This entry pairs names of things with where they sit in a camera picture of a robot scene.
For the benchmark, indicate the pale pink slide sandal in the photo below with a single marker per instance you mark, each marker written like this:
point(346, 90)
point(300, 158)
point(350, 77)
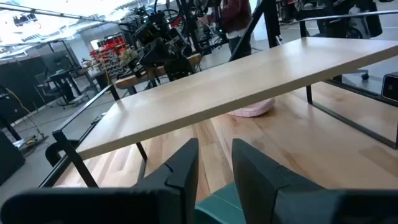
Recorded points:
point(252, 111)

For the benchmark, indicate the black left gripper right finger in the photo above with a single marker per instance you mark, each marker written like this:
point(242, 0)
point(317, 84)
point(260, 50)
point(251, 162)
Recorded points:
point(264, 193)

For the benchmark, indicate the small potted green plant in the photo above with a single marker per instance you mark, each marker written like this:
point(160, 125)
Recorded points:
point(129, 56)

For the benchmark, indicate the black box on floor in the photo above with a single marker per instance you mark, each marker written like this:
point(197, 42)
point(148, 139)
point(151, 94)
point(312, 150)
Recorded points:
point(9, 158)

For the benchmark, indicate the teal slide sandal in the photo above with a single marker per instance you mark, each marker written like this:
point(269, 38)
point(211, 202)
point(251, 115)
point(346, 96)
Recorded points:
point(220, 203)

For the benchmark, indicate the black background robot arm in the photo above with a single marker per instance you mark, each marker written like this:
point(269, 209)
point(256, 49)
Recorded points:
point(161, 40)

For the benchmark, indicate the black office chair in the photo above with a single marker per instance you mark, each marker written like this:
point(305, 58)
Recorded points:
point(342, 18)

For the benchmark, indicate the wooden shelf with black frame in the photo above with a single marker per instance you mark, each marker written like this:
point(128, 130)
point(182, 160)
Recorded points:
point(217, 93)

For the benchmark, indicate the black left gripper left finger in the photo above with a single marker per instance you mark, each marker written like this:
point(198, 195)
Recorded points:
point(174, 193)

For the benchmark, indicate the black partition panel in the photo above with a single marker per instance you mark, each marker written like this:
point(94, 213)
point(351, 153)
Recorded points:
point(18, 81)

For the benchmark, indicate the person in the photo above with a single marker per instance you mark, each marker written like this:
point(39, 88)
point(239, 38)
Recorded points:
point(237, 18)

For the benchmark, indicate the wooden background work table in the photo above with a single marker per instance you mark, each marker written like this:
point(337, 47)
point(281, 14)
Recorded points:
point(136, 79)

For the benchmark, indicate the red storage bin rack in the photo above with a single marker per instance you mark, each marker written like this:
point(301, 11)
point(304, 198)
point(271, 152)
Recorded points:
point(110, 46)

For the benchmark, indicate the black desk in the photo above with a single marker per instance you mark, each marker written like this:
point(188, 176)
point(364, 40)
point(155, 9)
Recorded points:
point(66, 82)

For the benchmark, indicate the black camera box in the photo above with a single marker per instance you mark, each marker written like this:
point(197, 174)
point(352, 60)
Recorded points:
point(390, 87)

